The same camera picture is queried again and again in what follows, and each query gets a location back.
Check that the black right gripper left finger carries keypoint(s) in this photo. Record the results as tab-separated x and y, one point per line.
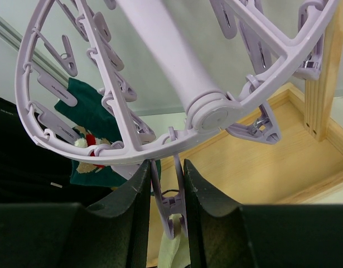
112	232

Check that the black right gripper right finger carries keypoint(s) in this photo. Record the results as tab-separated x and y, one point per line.
225	233

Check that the cream sock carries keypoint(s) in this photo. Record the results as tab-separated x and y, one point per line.
174	253

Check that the green christmas sock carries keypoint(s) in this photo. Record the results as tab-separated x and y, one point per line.
95	126

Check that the purple round clip hanger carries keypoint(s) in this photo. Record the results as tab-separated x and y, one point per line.
72	31

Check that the black shorts on hanger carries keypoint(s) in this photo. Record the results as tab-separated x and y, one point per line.
31	174

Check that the wooden rack base tray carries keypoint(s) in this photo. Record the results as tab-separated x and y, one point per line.
296	167

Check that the wooden rack right post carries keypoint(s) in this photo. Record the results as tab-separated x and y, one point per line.
319	94

